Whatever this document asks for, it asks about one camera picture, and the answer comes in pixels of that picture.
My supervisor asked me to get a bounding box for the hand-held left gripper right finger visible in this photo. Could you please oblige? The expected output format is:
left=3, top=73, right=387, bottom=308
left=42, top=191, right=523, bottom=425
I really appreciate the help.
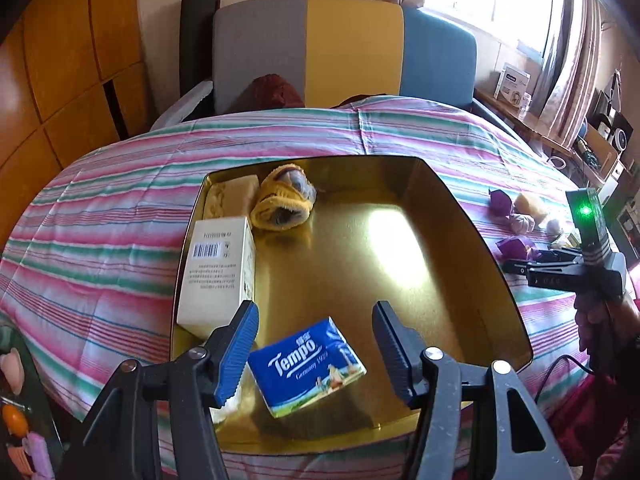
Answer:
left=371, top=300, right=573, bottom=480

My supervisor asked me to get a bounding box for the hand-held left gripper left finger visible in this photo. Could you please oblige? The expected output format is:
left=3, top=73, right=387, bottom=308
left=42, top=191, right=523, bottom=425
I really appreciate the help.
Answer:
left=60, top=300, right=261, bottom=480

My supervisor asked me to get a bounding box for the blue tissue pack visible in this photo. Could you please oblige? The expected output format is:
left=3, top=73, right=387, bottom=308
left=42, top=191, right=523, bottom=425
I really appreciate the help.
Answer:
left=247, top=316, right=367, bottom=418

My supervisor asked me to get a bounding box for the white barcode carton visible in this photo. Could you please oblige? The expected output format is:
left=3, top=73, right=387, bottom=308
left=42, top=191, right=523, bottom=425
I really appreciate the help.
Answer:
left=176, top=216, right=257, bottom=338

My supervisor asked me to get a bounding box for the rectangular gold tin box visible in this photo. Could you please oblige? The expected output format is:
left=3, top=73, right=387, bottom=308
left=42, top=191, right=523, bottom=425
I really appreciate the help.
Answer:
left=170, top=156, right=533, bottom=457

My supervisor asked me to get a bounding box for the yellow knitted sock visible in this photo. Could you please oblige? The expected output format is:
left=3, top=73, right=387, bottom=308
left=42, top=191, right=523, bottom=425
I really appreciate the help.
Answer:
left=250, top=162, right=317, bottom=233

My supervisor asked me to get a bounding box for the person's right hand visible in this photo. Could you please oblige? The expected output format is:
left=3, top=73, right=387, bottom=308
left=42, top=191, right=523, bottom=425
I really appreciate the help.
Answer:
left=574, top=292, right=640, bottom=376

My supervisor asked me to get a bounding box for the black speaker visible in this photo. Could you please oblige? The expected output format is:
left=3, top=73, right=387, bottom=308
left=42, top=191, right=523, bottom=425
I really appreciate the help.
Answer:
left=610, top=110, right=636, bottom=153

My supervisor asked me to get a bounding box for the person's red clothing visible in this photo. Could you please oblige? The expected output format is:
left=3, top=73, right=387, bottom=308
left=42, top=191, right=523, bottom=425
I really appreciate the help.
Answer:
left=545, top=370, right=640, bottom=480

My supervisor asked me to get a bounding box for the wooden side shelf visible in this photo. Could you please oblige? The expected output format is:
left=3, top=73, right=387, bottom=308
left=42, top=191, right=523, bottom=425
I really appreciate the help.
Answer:
left=472, top=87, right=576, bottom=158

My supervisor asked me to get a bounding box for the white product box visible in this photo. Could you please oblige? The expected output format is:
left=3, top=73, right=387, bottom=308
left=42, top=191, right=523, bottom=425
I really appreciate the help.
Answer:
left=492, top=62, right=532, bottom=102

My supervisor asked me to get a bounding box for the striped tablecloth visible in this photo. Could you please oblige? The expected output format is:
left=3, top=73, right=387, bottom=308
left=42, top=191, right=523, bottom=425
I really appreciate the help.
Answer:
left=0, top=95, right=640, bottom=480

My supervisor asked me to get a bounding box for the green printed cloth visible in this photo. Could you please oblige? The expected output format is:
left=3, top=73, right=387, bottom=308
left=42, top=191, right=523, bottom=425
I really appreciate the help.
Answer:
left=0, top=325, right=63, bottom=480

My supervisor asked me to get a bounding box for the grey yellow blue sofa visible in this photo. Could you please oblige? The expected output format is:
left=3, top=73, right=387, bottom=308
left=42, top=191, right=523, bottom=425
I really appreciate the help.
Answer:
left=150, top=0, right=506, bottom=131

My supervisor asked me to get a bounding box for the black rolled mat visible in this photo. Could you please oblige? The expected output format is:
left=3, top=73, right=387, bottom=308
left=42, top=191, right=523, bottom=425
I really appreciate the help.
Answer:
left=179, top=0, right=220, bottom=96

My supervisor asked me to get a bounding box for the wooden wardrobe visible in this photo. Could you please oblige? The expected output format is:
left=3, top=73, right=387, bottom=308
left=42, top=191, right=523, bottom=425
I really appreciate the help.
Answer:
left=0, top=0, right=151, bottom=241

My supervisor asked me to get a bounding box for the black cable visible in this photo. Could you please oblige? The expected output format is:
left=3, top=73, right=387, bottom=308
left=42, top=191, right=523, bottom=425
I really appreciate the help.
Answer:
left=535, top=354, right=596, bottom=406

